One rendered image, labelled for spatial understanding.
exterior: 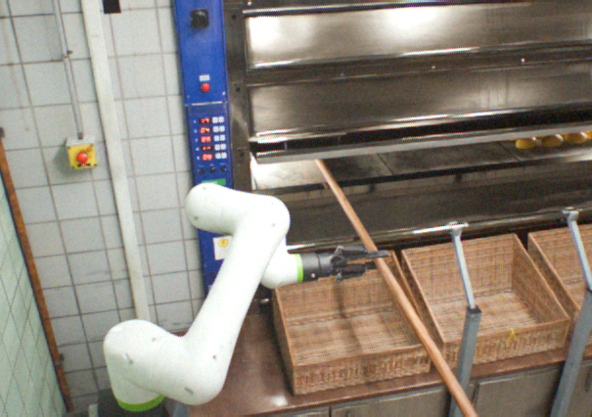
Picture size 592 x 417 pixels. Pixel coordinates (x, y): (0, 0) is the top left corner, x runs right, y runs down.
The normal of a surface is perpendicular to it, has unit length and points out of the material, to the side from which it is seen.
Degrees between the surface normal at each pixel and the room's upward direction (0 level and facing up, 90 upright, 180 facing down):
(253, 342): 0
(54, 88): 90
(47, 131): 90
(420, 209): 70
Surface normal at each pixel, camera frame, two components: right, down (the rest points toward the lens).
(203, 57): 0.20, 0.48
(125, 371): -0.40, 0.40
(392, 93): 0.18, 0.16
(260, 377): -0.01, -0.87
